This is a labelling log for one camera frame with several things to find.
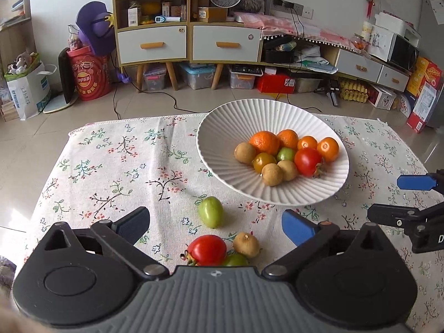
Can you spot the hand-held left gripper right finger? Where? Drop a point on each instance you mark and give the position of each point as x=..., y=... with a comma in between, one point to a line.
x=298, y=227

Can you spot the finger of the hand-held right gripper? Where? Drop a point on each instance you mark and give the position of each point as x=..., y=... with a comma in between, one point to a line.
x=416, y=182
x=390, y=215

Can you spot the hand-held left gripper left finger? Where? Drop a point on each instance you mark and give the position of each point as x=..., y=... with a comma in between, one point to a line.
x=133, y=223

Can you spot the large red tomato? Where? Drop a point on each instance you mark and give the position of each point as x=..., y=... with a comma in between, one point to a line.
x=307, y=161

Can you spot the green cherry tomato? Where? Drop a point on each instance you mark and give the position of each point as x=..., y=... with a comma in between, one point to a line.
x=286, y=154
x=236, y=261

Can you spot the yellow cherry tomato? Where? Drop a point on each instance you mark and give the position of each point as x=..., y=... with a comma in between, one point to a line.
x=264, y=162

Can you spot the green oval tomato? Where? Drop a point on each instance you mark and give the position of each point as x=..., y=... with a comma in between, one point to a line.
x=210, y=212

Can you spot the small red tomato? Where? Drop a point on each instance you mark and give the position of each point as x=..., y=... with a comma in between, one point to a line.
x=207, y=249

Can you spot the orange cherry tomato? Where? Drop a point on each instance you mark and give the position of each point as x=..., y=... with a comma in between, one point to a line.
x=327, y=149
x=307, y=142

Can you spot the mandarin orange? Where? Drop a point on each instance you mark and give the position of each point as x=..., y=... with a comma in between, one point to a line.
x=288, y=138
x=265, y=143

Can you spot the white ribbed bowl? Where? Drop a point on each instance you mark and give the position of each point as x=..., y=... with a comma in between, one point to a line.
x=229, y=121

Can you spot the floral tablecloth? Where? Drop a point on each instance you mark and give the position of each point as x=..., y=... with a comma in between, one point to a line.
x=121, y=166

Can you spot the red and white carton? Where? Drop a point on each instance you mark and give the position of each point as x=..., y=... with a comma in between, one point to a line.
x=423, y=107

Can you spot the orange carton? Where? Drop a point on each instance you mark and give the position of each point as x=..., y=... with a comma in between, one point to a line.
x=425, y=73

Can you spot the yellow egg trays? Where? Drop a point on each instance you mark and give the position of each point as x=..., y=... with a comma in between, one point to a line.
x=352, y=92

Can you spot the black microwave oven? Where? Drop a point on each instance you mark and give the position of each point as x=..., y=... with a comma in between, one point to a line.
x=402, y=53

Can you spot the long low wooden cabinet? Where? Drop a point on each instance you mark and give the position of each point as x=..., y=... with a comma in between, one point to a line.
x=353, y=64

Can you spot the red box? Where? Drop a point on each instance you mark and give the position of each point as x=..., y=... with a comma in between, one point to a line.
x=274, y=84

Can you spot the clear storage box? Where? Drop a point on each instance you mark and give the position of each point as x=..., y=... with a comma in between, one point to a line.
x=244, y=78
x=155, y=78

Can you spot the glass jar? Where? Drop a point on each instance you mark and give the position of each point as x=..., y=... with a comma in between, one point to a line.
x=359, y=41

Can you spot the red snack bucket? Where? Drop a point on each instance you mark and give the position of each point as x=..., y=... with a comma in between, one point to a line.
x=90, y=76

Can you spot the blue lid storage box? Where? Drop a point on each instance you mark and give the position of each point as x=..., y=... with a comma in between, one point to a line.
x=197, y=76

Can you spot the white printer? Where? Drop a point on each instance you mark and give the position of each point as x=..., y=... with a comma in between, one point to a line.
x=392, y=20

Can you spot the black panel on white base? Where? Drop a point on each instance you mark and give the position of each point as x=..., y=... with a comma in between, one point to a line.
x=66, y=73

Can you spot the white paper bag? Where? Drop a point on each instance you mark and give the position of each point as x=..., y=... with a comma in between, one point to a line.
x=27, y=93

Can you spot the black bag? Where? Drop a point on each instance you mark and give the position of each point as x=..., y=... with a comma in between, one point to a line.
x=277, y=55

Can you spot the tall wooden shelf cabinet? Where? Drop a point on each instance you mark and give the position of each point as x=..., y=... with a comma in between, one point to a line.
x=152, y=45

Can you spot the low white drawer cabinet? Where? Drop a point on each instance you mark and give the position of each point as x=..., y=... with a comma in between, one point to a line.
x=225, y=45

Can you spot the pink cloth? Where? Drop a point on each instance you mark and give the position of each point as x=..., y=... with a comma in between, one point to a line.
x=277, y=24

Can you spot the purple toy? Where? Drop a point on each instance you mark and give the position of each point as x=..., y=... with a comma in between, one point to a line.
x=93, y=20

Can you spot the wooden shelf unit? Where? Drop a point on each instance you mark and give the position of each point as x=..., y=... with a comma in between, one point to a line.
x=14, y=38

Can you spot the small cardboard box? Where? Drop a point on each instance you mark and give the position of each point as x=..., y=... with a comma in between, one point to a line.
x=213, y=14

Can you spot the wall socket strip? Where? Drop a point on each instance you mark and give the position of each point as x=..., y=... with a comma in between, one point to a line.
x=298, y=8

